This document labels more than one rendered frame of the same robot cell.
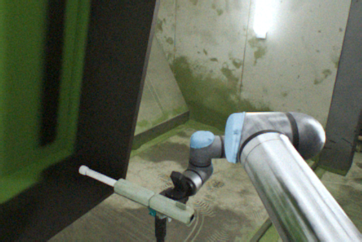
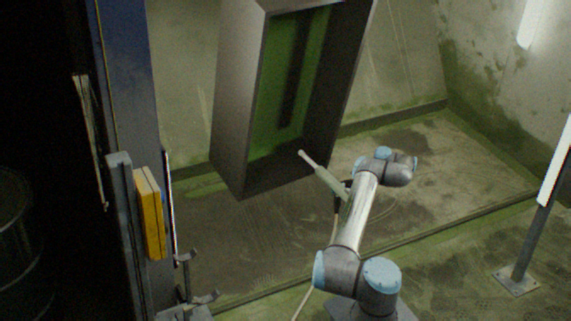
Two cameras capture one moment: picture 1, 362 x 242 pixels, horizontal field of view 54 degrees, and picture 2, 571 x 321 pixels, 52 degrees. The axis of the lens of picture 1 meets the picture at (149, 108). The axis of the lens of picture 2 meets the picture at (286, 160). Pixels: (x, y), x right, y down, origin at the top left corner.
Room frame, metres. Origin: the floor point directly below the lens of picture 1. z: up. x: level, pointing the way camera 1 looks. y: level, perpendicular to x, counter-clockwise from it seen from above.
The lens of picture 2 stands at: (-1.42, -0.69, 2.57)
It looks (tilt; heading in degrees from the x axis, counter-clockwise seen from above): 37 degrees down; 21
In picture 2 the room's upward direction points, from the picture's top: 3 degrees clockwise
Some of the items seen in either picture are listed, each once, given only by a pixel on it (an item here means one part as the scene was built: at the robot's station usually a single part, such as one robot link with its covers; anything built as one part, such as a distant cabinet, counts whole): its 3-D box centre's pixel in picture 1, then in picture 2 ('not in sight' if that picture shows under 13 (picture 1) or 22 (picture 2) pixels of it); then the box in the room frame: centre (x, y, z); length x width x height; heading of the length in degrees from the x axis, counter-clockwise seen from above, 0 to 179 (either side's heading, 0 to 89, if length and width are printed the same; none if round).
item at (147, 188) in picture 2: not in sight; (148, 215); (-0.40, 0.12, 1.42); 0.12 x 0.06 x 0.26; 50
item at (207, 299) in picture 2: not in sight; (191, 308); (-0.32, 0.06, 0.95); 0.26 x 0.15 x 0.32; 50
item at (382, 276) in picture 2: not in sight; (377, 284); (0.17, -0.47, 0.83); 0.17 x 0.15 x 0.18; 95
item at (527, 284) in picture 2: not in sight; (515, 279); (1.30, -1.09, 0.01); 0.20 x 0.20 x 0.01; 50
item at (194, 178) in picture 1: (187, 183); not in sight; (1.19, -0.16, 0.50); 0.10 x 0.05 x 0.09; 57
